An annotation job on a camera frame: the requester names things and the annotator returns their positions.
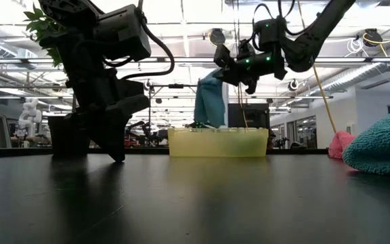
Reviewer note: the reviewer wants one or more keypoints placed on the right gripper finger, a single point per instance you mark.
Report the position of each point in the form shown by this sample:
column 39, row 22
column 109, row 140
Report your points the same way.
column 232, row 76

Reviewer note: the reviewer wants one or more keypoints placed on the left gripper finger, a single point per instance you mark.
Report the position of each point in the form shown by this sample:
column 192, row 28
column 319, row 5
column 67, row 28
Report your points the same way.
column 115, row 139

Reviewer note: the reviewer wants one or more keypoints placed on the light blue microfiber towel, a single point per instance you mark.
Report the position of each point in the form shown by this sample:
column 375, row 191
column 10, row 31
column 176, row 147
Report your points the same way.
column 210, row 101

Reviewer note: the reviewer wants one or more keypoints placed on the yellow plastic bin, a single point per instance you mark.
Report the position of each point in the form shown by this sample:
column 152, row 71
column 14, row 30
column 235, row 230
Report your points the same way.
column 215, row 142

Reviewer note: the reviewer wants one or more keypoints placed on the pink microfiber towel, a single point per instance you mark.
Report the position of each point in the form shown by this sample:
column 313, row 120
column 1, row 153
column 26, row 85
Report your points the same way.
column 339, row 145

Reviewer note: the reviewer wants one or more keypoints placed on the teal microfiber towel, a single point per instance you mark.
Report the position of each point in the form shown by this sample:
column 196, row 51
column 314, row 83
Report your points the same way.
column 381, row 145

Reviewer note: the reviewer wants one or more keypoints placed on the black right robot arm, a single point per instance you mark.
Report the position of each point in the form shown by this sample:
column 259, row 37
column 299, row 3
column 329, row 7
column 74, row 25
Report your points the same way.
column 306, row 40

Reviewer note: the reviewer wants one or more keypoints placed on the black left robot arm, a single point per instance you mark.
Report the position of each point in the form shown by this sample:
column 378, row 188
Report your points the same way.
column 80, row 44

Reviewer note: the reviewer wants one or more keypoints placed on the green potted plant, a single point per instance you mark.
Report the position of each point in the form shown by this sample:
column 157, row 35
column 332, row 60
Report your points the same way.
column 37, row 25

